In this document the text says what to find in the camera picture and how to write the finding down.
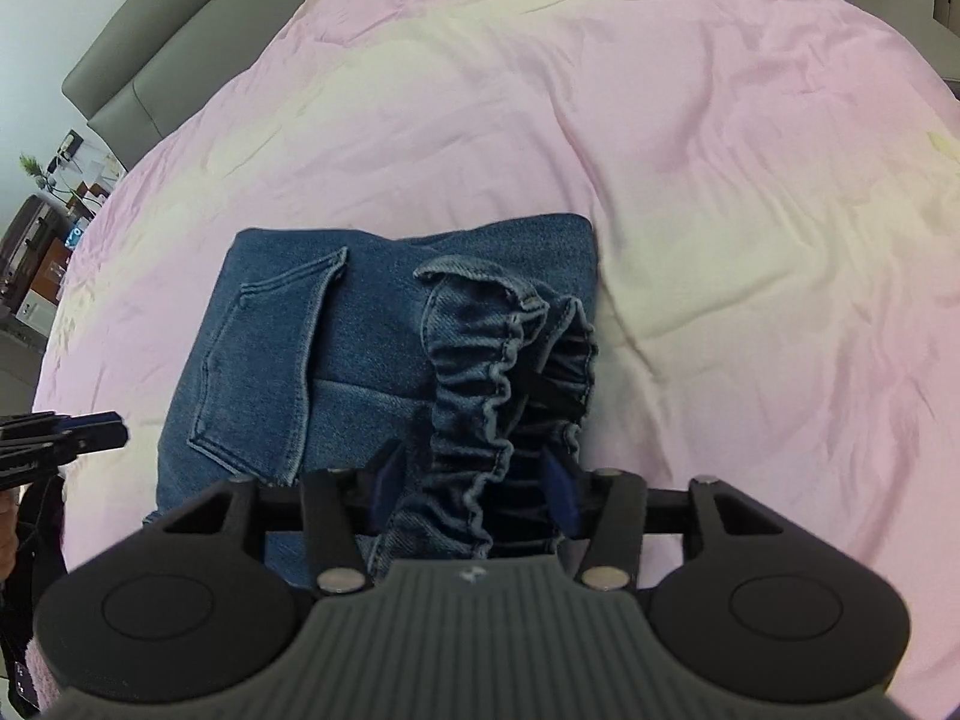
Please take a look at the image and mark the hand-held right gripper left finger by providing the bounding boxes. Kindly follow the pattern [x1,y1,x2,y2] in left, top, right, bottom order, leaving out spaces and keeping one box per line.
[159,441,410,597]

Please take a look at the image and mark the cluttered bedside table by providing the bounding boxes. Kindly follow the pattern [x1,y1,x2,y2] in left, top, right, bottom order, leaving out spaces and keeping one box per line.
[0,127,125,327]

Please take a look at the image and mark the small green potted plant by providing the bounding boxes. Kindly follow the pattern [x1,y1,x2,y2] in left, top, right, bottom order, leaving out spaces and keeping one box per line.
[18,153,59,194]

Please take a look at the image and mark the grey upholstered bed headboard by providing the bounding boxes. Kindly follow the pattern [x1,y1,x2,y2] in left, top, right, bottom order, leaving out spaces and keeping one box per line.
[61,0,362,170]

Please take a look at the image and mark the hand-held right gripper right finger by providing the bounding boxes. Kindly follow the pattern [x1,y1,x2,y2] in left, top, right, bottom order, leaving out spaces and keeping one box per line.
[541,453,785,593]

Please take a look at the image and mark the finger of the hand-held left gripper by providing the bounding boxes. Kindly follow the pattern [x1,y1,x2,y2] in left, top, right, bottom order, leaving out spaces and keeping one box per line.
[0,410,123,437]
[0,424,129,493]

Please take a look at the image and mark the blue denim pants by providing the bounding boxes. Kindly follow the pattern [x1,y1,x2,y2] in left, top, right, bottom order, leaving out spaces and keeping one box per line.
[141,211,602,595]

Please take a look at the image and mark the pink floral blanket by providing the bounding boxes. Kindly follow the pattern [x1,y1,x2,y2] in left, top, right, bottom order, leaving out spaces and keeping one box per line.
[30,0,960,698]

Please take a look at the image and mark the person's dark clothing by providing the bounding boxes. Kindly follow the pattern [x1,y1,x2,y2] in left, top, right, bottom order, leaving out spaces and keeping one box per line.
[0,465,70,720]

